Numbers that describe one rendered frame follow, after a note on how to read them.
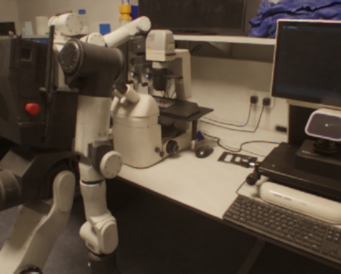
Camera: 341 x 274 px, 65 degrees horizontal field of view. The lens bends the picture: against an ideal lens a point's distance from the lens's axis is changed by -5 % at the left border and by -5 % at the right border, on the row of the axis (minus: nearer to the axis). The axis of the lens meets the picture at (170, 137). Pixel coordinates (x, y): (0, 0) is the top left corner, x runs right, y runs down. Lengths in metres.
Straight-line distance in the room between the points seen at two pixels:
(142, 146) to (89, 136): 0.41
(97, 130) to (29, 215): 0.42
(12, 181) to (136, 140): 0.49
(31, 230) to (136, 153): 0.48
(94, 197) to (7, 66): 0.42
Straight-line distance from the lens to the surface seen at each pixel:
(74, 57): 0.72
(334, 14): 1.33
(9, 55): 0.81
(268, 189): 1.01
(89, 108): 0.76
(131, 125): 1.11
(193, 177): 1.12
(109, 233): 0.89
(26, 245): 1.01
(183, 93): 1.43
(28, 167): 0.88
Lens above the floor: 1.31
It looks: 22 degrees down
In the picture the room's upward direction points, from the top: straight up
